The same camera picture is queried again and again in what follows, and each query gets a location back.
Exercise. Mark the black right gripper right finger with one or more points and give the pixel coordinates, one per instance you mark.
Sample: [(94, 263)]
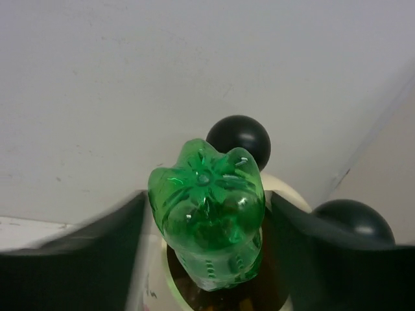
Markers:
[(326, 267)]

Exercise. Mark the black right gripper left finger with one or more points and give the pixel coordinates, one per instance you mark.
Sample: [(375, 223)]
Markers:
[(90, 268)]

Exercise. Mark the green plastic bottle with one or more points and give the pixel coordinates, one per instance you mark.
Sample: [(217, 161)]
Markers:
[(209, 208)]

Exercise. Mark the cream panda bin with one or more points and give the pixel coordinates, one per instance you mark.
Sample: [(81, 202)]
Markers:
[(167, 286)]

